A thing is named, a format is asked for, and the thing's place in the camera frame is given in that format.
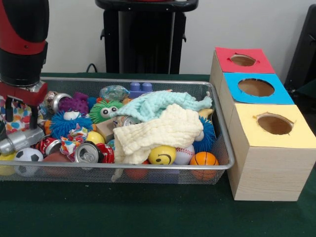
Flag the small soccer ball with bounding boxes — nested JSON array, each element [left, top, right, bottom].
[[13, 147, 44, 177]]

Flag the black cable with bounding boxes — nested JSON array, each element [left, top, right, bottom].
[[86, 63, 100, 74]]

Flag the black flat panel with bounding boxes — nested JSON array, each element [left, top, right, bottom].
[[283, 3, 316, 92]]

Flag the shallow silver mesh bin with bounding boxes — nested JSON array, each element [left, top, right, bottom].
[[0, 77, 235, 185]]

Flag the yellow smiley ball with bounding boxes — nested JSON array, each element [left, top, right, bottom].
[[148, 145, 177, 165]]

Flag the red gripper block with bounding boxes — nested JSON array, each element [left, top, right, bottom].
[[0, 81, 48, 130]]

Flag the grey crushed bottle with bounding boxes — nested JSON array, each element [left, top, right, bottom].
[[0, 127, 46, 156]]

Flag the small orange basketball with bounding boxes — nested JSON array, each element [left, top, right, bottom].
[[189, 151, 219, 181]]

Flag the green spiky toy with eyes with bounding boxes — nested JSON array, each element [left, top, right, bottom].
[[88, 98, 124, 124]]

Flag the blue spiky toy big eyes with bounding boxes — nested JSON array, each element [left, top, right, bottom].
[[192, 116, 217, 154]]

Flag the wooden box with three holes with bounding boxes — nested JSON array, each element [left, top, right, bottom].
[[209, 46, 316, 202]]

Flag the blue spiky toy small eyes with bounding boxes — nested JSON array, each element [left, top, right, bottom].
[[49, 110, 93, 139]]

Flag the dark green table cloth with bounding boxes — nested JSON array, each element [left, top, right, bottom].
[[295, 79, 316, 100], [0, 72, 316, 237]]

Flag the cream waffle cloth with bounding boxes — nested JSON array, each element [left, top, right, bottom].
[[111, 103, 204, 183]]

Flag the mint green waffle cloth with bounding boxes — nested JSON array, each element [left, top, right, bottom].
[[108, 90, 213, 123]]

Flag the polka dot cloth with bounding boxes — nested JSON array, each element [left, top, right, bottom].
[[0, 96, 44, 135]]

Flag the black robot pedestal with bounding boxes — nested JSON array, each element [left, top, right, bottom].
[[95, 0, 199, 74]]

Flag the purple knobbly toy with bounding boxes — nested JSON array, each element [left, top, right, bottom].
[[59, 92, 89, 116]]

